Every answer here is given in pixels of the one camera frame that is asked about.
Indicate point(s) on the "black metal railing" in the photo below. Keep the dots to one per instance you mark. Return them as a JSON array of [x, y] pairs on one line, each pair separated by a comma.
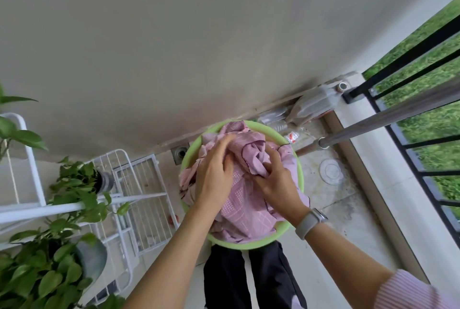
[[413, 129]]

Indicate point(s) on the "green grass lawn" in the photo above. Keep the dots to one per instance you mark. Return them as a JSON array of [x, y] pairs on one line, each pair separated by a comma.
[[431, 104]]

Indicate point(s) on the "person's left hand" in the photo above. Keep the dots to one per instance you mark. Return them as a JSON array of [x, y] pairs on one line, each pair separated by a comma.
[[212, 179]]

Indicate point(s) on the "person's left thumb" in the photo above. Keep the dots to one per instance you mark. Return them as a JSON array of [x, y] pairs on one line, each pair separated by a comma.
[[230, 167]]

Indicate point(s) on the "person's right forearm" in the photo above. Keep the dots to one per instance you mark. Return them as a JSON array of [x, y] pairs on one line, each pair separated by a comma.
[[341, 262]]

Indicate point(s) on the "person's right thumb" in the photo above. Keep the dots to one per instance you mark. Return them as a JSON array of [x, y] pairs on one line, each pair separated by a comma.
[[257, 177]]

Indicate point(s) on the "green plastic basin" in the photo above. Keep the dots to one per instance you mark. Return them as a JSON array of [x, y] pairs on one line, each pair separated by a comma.
[[190, 158]]

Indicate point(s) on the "person's right hand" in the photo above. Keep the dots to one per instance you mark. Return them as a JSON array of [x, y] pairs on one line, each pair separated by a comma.
[[278, 190]]

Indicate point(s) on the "black trousers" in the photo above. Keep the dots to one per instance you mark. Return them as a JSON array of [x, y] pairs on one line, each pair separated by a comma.
[[230, 276]]

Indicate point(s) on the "small green potted plant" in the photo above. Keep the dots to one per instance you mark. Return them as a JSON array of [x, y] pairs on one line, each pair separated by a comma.
[[14, 132]]

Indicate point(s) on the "square metal floor drain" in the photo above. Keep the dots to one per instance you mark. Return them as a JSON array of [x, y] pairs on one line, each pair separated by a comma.
[[179, 154]]

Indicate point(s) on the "clear bottle red label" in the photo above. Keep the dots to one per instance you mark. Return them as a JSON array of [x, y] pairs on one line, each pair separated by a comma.
[[293, 136]]

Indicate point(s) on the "person's left forearm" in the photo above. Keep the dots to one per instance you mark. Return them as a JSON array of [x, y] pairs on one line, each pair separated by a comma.
[[169, 265]]

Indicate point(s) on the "round white drain cover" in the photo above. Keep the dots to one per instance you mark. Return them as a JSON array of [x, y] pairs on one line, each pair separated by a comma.
[[331, 171]]

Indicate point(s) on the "pink striped sleeve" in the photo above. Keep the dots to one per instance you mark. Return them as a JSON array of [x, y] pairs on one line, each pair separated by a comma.
[[413, 292]]

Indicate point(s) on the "white metal rack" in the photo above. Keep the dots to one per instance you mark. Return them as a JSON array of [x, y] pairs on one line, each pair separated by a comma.
[[143, 197]]

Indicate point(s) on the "white smartwatch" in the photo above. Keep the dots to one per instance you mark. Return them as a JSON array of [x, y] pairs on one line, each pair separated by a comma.
[[309, 222]]

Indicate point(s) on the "steel clothes pole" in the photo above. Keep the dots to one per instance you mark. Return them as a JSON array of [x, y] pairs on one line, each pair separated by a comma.
[[381, 118]]

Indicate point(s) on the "translucent plastic jerry can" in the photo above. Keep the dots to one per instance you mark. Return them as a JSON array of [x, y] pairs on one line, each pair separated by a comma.
[[316, 102]]

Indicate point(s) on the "large green potted plant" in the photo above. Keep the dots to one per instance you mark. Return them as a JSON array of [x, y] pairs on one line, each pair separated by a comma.
[[39, 269]]

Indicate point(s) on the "clear plastic bottle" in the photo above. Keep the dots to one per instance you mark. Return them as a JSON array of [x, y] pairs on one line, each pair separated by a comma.
[[271, 116]]

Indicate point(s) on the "pink checked cloth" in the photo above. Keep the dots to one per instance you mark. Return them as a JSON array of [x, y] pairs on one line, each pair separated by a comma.
[[248, 204]]

